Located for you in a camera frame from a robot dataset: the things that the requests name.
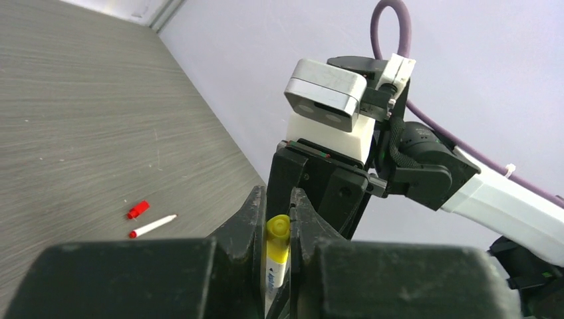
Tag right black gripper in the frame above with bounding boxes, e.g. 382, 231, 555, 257
266, 140, 387, 239

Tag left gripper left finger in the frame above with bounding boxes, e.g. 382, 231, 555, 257
6, 186, 267, 318

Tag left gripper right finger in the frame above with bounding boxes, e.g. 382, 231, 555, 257
289, 189, 521, 318

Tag yellow pen cap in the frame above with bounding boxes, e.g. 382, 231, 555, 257
266, 215, 291, 264

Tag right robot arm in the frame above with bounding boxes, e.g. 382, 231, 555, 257
267, 117, 563, 318

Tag white pen red tip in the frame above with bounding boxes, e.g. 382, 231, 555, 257
128, 214, 178, 239

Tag red pen cap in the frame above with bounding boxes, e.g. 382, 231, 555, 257
126, 201, 150, 219

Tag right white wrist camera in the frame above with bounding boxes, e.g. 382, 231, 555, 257
283, 53, 417, 165

